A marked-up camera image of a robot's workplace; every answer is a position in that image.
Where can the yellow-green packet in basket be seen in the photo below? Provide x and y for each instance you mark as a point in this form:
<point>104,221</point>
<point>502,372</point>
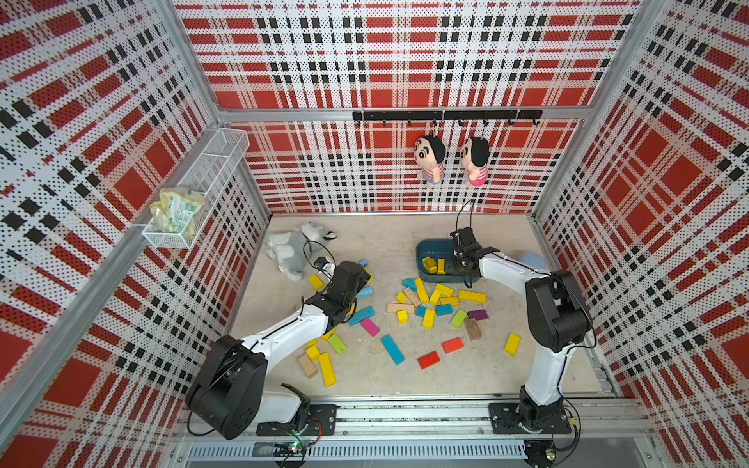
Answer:
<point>175,210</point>

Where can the red block right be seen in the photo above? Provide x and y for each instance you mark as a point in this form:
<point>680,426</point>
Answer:
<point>452,345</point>

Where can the grey plush husky toy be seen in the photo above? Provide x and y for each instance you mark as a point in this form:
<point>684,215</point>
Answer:
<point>293,250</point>

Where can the white wire wall basket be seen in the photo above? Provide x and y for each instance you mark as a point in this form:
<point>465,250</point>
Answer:
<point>209,174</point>

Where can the red block left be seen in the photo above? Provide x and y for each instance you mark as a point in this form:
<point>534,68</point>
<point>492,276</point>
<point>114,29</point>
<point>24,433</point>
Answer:
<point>428,360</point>

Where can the blue-shirt hanging plush doll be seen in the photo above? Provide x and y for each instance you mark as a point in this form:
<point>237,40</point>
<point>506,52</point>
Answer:
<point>430,154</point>

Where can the small yellow cube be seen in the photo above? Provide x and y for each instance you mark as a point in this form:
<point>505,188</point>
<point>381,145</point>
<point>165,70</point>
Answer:
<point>402,316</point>

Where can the light green block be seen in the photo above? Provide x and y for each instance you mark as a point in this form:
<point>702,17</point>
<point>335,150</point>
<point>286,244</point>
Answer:
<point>458,319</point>

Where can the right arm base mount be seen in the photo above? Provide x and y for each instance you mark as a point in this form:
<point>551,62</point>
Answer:
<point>527,417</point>

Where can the black hook rail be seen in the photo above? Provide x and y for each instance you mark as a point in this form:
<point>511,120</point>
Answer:
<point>509,115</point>

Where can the red block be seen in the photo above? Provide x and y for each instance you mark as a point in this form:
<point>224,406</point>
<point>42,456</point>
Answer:
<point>452,345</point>
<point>428,360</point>

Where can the brown wooden block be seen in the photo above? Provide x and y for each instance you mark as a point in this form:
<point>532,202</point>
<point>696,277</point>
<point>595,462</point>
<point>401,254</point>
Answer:
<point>472,329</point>

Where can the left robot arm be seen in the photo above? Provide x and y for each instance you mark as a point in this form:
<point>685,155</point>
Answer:
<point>229,391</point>

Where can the purple block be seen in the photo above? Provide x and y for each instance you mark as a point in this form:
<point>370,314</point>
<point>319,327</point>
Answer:
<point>478,315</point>

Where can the long teal block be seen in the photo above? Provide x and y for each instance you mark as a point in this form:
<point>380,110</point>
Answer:
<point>392,350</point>

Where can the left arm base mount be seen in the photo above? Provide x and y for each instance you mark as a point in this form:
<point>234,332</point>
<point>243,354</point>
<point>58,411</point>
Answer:
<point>311,420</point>

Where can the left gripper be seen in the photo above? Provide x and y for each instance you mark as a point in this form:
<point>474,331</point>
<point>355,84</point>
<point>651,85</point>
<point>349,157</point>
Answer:
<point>363,278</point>

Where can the long yellow block near-left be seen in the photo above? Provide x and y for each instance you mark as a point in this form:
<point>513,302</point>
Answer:
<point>327,370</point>

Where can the dark teal plastic bin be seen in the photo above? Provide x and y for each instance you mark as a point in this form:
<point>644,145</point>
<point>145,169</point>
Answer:
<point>440,250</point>

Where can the yellow rectangular block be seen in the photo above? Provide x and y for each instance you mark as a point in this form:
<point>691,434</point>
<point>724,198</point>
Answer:
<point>316,283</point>

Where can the light blue cylinder block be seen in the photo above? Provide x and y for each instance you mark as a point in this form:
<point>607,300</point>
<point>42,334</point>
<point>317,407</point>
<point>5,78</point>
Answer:
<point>365,293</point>

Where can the yellow angled block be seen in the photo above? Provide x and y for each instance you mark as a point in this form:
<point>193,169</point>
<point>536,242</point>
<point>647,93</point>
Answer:
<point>421,291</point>

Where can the pink-shirt hanging plush doll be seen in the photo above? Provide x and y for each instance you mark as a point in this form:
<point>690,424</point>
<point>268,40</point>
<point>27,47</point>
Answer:
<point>474,158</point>

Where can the natural wood block near-left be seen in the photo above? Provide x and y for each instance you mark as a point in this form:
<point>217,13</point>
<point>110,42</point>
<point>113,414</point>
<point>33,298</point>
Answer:
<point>308,367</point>

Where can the green block near-left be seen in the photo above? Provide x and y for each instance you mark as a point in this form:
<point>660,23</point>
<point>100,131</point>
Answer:
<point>337,344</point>

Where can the light blue alarm clock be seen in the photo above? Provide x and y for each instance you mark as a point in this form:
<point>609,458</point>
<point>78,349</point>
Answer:
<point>534,261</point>

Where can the magenta block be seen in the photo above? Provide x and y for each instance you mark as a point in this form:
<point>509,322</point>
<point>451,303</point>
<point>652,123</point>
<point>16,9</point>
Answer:
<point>370,327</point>

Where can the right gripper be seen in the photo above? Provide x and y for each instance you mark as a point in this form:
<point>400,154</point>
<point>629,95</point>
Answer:
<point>464,273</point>

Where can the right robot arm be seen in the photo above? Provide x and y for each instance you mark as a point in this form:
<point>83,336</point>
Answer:
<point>558,320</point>

